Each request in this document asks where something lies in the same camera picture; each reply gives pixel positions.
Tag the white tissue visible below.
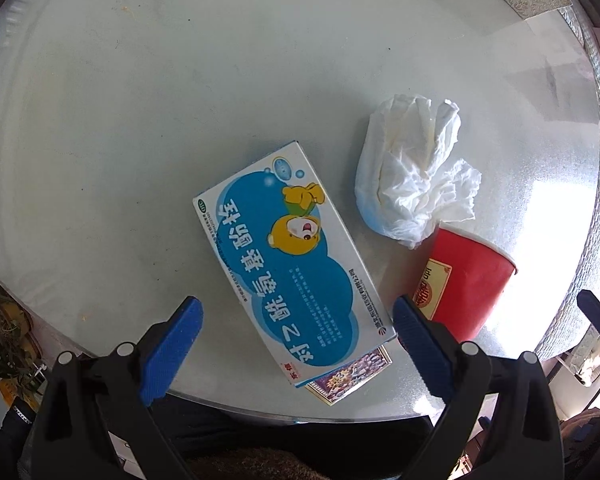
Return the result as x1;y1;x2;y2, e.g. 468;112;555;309
355;94;482;250

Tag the blue bear print box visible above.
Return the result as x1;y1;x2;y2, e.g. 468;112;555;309
192;141;398;388

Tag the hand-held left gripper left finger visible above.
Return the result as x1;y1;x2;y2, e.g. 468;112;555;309
17;296;204;480

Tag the black bag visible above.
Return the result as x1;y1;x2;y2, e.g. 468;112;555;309
0;395;37;461

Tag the red paper cup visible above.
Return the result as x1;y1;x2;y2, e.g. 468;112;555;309
412;224;518;343

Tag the small patterned box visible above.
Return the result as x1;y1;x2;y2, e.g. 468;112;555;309
304;344;393;407

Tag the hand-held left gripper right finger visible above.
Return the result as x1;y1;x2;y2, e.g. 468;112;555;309
391;295;566;480

